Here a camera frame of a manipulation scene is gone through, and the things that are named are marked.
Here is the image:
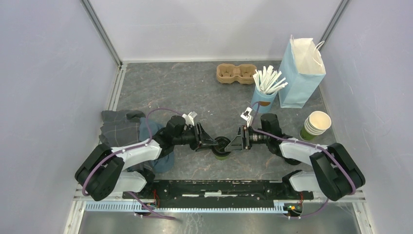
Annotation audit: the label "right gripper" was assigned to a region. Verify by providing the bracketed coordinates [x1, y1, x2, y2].
[225, 127, 269, 153]

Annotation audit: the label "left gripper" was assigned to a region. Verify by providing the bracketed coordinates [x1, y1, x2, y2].
[173, 124, 217, 154]

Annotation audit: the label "black plastic cup lid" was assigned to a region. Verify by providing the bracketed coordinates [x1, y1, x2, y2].
[212, 136, 230, 155]

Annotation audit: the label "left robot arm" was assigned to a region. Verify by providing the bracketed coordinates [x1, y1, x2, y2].
[75, 115, 219, 201]

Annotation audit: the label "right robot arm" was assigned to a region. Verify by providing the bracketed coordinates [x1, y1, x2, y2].
[224, 113, 366, 201]

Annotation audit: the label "blue cloth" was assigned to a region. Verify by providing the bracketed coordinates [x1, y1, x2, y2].
[127, 117, 175, 174]

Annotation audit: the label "blue straw holder cup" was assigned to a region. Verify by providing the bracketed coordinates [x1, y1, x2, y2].
[250, 87, 277, 114]

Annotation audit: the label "stack of black lids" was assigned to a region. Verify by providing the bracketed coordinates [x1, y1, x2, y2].
[284, 158, 301, 166]

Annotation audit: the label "white wrapped straws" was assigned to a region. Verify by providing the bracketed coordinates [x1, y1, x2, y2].
[253, 65, 288, 95]

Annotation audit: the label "brown cardboard cup carrier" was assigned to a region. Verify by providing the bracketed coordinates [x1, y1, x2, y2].
[216, 63, 257, 84]

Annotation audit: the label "stack of green paper cups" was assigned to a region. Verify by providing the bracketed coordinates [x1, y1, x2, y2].
[300, 111, 332, 141]

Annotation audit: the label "grey checked cloth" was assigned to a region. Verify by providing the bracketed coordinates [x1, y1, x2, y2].
[99, 110, 146, 147]

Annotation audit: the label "light blue paper bag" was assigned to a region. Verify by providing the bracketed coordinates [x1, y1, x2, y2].
[278, 36, 326, 108]

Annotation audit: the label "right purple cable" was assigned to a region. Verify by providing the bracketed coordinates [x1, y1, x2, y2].
[250, 101, 357, 220]

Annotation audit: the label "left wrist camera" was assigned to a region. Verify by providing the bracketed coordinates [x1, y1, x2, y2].
[182, 111, 197, 126]

